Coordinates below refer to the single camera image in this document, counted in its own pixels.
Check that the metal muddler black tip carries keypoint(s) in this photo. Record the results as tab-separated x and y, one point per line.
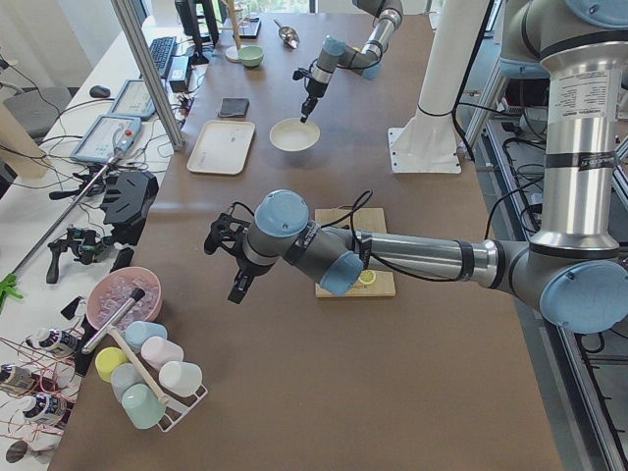
136	295

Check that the mint green cup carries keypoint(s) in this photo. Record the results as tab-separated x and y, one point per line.
142	406

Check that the pink ice bowl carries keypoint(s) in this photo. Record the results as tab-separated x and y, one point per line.
116	288

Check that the blue cup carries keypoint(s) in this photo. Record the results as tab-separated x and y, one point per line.
138	332

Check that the grey cup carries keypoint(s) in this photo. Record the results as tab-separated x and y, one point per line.
122	378

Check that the lemon slice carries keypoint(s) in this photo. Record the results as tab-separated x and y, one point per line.
367	277

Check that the cream round plate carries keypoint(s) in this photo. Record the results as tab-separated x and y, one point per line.
291	135

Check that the teach pendant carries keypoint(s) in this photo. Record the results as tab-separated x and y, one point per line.
108	133
134	100

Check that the white cup rack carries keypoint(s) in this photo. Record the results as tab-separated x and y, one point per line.
177	408

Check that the long metal rod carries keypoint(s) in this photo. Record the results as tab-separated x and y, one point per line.
105	167

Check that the black keyboard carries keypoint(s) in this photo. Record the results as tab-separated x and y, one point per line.
162	50

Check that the black plastic bracket stand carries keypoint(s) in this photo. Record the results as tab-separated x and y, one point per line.
126	202

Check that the white column mount base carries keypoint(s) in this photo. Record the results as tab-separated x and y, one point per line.
427	143

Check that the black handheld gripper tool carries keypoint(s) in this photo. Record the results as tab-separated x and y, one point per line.
87	246

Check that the far teach pendant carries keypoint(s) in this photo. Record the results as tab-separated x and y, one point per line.
134	100

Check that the metal scoop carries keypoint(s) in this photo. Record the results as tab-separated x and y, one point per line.
288	35

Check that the aluminium frame post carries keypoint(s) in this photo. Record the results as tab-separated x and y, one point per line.
132	30

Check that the grey folded cloth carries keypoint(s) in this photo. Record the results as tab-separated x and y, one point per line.
233	107

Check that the bamboo cutting board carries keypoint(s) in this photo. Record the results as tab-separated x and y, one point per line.
368	219

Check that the wooden stand with base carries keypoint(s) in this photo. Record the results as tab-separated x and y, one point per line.
232	53

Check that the black computer mouse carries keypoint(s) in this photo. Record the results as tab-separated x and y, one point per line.
99	91

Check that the cream rabbit tray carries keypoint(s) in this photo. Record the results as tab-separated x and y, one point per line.
221	148

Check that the white cup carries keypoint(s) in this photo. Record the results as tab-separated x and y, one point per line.
181	378

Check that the near teach pendant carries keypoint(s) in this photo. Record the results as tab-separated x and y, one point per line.
108	133

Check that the yellow cup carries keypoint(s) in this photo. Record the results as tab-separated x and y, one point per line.
107	360

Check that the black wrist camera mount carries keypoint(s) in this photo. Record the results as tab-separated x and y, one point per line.
226	232

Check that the green bowl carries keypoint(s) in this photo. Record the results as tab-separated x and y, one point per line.
250	56

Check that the pink cup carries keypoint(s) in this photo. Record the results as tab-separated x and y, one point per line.
157	351

